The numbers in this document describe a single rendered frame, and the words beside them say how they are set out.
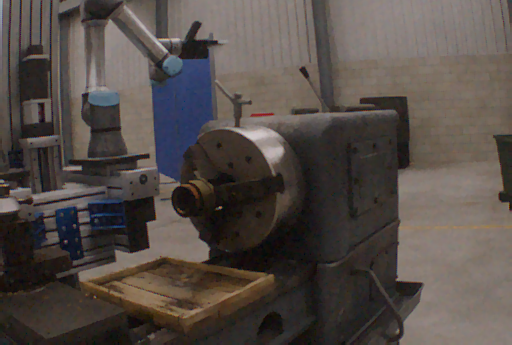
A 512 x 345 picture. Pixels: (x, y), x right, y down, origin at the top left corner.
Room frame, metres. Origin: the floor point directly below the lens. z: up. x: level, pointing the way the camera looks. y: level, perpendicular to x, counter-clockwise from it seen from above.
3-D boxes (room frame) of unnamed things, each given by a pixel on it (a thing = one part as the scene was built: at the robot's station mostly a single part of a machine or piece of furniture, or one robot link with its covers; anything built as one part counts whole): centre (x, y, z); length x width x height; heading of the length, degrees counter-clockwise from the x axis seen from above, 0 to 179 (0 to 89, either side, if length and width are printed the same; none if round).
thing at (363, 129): (1.59, -0.17, 1.06); 0.59 x 0.48 x 0.39; 144
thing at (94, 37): (1.76, 0.59, 1.54); 0.15 x 0.12 x 0.55; 31
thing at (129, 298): (1.04, 0.21, 0.89); 0.36 x 0.30 x 0.04; 54
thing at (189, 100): (8.00, 1.24, 1.18); 4.12 x 0.80 x 2.35; 22
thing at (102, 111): (1.65, 0.52, 1.33); 0.13 x 0.12 x 0.14; 31
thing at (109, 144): (1.64, 0.52, 1.21); 0.15 x 0.15 x 0.10
